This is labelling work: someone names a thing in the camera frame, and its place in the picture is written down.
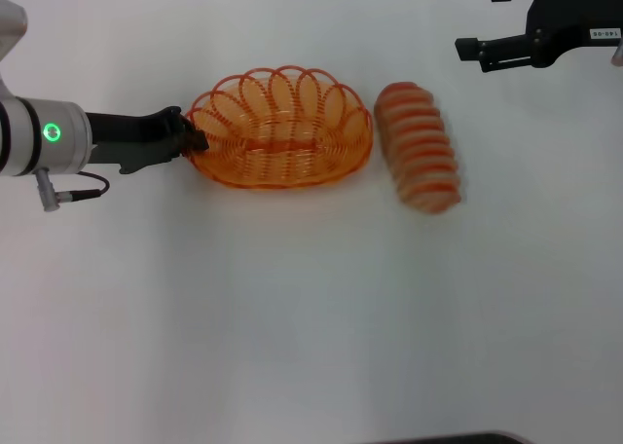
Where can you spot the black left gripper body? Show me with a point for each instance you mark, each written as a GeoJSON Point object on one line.
{"type": "Point", "coordinates": [131, 137]}

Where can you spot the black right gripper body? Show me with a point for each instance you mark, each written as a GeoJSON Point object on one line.
{"type": "Point", "coordinates": [569, 20]}

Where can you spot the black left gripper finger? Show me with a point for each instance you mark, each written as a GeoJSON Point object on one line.
{"type": "Point", "coordinates": [198, 141]}

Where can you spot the orange striped bread loaf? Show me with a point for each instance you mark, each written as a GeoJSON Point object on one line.
{"type": "Point", "coordinates": [421, 147]}

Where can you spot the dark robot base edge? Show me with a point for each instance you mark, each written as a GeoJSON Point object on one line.
{"type": "Point", "coordinates": [462, 438]}

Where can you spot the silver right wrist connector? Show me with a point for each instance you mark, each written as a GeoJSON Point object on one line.
{"type": "Point", "coordinates": [618, 53]}

